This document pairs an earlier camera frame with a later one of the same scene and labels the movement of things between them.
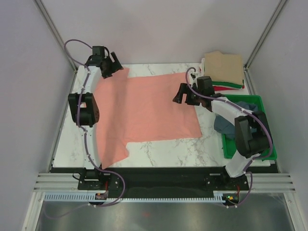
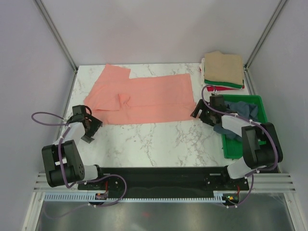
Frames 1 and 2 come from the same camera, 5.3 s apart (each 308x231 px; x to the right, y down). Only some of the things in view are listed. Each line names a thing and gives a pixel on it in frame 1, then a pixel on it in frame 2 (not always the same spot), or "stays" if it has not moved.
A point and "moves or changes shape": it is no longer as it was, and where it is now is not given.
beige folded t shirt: x=224 y=68 stays
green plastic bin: x=228 y=144 stays
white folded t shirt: x=201 y=71 stays
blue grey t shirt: x=223 y=126 stays
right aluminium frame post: x=278 y=9 stays
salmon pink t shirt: x=138 y=109 moves or changes shape
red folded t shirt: x=216 y=88 stays
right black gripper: x=184 y=88 to x=200 y=105
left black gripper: x=116 y=66 to x=96 y=124
